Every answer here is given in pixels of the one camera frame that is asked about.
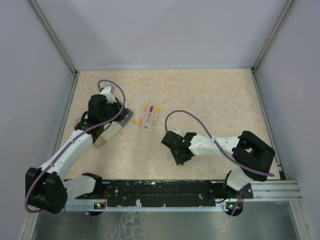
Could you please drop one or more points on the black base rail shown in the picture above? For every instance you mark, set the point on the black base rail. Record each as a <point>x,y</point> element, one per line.
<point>169,193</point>

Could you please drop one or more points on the white pen yellow end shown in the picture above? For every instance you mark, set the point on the white pen yellow end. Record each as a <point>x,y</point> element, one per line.
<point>155,118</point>

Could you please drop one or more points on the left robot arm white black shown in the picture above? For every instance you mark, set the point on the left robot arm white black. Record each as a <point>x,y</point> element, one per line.
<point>45,187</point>

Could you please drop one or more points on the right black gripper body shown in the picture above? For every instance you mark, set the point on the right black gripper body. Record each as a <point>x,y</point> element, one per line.
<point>179,158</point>

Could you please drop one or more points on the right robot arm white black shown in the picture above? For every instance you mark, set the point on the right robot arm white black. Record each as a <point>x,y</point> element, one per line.
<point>251,155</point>

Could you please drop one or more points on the folded grey beige cloth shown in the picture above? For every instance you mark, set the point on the folded grey beige cloth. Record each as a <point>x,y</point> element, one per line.
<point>112,129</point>

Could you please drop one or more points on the orange pen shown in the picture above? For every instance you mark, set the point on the orange pen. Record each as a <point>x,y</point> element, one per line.
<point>143,116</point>

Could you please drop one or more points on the magenta marker pen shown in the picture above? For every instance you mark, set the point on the magenta marker pen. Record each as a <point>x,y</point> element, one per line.
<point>149,116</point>

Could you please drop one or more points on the aluminium frame rail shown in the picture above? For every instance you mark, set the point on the aluminium frame rail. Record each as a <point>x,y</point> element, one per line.
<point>276,190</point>

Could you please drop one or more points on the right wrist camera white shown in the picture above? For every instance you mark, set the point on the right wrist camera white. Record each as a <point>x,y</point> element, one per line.
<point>176,131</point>

